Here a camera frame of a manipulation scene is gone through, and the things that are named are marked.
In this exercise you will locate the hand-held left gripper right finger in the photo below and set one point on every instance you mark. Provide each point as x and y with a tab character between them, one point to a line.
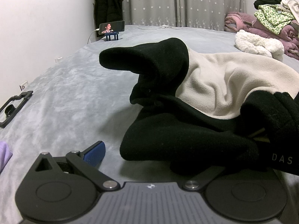
198	182

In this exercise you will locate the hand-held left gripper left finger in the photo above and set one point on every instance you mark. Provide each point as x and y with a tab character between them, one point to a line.
94	154

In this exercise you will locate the black and cream sweatshirt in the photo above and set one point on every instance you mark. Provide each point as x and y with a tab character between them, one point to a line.
210	81

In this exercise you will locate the grey bed blanket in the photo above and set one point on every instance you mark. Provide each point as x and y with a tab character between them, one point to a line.
70	86

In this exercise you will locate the purple cloth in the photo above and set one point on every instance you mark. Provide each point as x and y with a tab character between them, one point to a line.
4	155

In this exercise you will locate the blue phone stand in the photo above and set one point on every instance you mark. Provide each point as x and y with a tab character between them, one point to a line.
112	36

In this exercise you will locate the smartphone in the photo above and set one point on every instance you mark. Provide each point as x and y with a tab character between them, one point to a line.
112	27

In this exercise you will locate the white fluffy garment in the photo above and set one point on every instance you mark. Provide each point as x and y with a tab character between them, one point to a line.
252	43

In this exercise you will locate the black hanging coat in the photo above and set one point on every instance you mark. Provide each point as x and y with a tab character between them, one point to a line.
107	7

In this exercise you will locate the green patterned garment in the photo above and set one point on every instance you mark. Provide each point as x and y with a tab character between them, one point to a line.
273	18

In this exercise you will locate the pink quilt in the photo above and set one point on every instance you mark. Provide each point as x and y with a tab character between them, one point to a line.
240	19

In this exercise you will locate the black garment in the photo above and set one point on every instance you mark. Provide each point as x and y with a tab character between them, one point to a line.
268	1

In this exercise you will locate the grey star curtain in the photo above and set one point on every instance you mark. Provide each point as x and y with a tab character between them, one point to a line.
182	2

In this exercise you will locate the black plastic frame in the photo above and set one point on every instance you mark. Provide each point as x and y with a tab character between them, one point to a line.
23	96

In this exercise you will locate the white wall socket with plug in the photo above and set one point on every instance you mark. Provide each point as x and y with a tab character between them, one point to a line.
58	59

